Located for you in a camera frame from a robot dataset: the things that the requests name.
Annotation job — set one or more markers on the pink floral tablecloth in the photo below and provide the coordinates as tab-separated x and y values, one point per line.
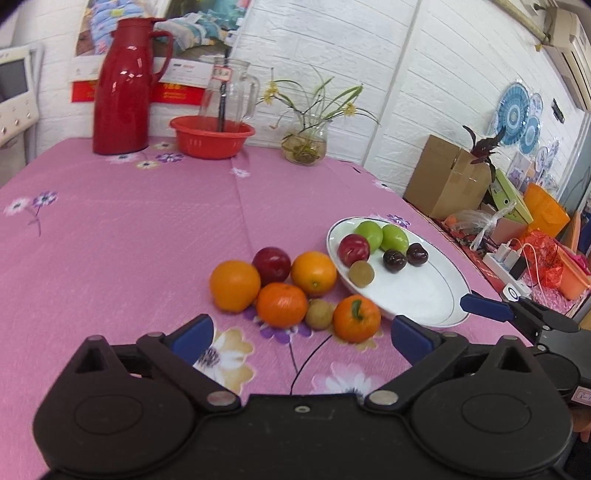
138	221

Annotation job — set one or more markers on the green box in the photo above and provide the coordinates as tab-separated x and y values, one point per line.
510	198

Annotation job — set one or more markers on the medium blue patterned fan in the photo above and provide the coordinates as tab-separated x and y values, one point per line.
531	134

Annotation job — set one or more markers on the red thermos jug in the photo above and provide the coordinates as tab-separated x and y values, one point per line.
120	101

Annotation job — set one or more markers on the glass vase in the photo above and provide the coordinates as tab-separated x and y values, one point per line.
304	147

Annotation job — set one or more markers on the orange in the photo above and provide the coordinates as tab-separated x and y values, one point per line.
314	273
235	286

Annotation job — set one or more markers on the white plate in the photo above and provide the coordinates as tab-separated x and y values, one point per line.
415	290

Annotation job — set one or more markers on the red apple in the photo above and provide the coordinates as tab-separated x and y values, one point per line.
353	249

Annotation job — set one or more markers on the red plastic bag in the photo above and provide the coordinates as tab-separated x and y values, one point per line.
547	258

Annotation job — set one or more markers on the white dispenser with screen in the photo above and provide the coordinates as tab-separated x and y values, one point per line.
16	101

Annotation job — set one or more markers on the orange plastic basket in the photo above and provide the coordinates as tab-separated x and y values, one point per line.
577	277

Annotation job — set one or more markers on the tangerine with green leaf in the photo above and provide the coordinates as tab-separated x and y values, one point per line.
357	323

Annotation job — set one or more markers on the red plastic basin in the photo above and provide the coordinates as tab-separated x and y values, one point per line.
210	143

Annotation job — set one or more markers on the dark purple plum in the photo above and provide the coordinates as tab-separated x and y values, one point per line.
395	261
417	254

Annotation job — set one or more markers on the cardboard box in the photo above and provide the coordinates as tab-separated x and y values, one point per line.
443	180

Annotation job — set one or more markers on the black charger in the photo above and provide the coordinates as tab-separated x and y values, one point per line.
518	267

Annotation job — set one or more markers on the white air conditioner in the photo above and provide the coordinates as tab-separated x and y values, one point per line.
570	37

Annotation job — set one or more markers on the small blue patterned fan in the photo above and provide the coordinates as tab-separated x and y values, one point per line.
535	104

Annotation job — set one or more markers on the black stirrer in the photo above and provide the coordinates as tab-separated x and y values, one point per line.
222	101

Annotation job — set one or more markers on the purple leaf plant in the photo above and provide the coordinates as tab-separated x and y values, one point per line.
482	147

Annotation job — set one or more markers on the blue decorative wall plates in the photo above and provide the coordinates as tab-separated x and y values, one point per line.
513	113

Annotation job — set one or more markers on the dark red plum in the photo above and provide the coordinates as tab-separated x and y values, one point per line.
271	264

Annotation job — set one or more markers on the green apple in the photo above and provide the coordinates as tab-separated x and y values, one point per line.
369	234
396	237

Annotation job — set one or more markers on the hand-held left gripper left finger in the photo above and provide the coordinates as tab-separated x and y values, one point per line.
194	336

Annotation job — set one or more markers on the yellow flower plant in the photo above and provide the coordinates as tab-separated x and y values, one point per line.
318	101

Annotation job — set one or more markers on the white wall conduit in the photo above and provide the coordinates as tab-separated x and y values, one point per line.
392	83

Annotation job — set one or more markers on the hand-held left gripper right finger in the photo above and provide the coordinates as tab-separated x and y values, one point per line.
410	339

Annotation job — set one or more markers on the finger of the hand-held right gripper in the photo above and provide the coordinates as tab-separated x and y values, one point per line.
485	305

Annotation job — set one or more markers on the small brown round fruit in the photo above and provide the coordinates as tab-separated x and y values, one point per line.
319	314
361	273

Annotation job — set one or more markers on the pink box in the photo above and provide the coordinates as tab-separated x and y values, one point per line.
508	228

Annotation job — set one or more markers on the white power strip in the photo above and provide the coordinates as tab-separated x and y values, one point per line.
496	267

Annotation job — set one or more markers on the white round device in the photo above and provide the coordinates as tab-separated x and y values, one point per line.
511	292

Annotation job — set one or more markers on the white charger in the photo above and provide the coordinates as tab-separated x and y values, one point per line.
507	256

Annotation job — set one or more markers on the clear plastic bag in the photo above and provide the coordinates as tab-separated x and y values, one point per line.
471	224

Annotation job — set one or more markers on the orange plastic bin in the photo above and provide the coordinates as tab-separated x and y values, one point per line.
547	212

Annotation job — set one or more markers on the wall poster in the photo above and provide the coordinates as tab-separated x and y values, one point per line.
194	27

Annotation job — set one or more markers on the glass pitcher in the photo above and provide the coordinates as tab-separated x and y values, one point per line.
235	97

